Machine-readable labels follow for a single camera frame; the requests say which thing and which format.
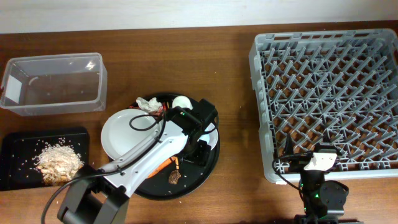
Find red snack wrapper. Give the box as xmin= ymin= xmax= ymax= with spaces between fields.
xmin=128 ymin=103 xmax=167 ymax=115

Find white tissue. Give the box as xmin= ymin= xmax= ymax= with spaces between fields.
xmin=136 ymin=97 xmax=163 ymax=113

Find orange carrot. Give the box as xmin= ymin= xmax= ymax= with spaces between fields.
xmin=147 ymin=156 xmax=177 ymax=179

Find brown food chunk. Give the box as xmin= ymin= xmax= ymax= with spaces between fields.
xmin=169 ymin=169 xmax=181 ymax=185

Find white dinner plate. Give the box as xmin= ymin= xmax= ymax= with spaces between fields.
xmin=101 ymin=109 xmax=159 ymax=160

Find rice and food scraps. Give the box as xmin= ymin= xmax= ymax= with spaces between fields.
xmin=32 ymin=138 xmax=85 ymax=186

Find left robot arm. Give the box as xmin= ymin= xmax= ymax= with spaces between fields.
xmin=53 ymin=99 xmax=219 ymax=223

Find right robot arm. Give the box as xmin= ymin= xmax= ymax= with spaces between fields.
xmin=283 ymin=135 xmax=349 ymax=224

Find grey dishwasher rack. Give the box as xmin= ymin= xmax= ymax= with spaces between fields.
xmin=249 ymin=29 xmax=397 ymax=184

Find white small bowl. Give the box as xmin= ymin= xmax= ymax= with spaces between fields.
xmin=199 ymin=129 xmax=219 ymax=150

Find white cup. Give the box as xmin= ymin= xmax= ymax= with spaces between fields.
xmin=172 ymin=95 xmax=193 ymax=110

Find wooden chopstick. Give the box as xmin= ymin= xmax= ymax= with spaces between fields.
xmin=166 ymin=101 xmax=180 ymax=170

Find round black serving tray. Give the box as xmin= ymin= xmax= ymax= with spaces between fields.
xmin=108 ymin=92 xmax=221 ymax=201

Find clear plastic bin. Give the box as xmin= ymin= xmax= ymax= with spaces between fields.
xmin=1 ymin=53 xmax=108 ymax=116

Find black rectangular tray bin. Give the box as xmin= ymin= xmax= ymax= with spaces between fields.
xmin=1 ymin=127 xmax=90 ymax=191

